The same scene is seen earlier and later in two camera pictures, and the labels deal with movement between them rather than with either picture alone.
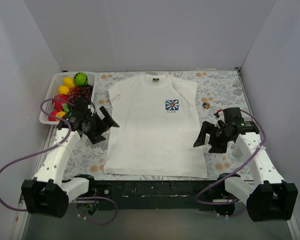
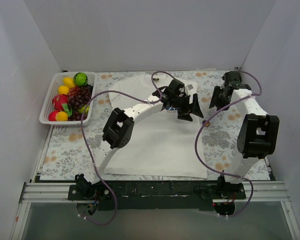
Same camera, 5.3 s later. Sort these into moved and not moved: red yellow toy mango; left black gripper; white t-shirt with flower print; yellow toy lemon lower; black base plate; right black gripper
Moved: right black gripper; left black gripper
Not moved: red yellow toy mango; white t-shirt with flower print; yellow toy lemon lower; black base plate
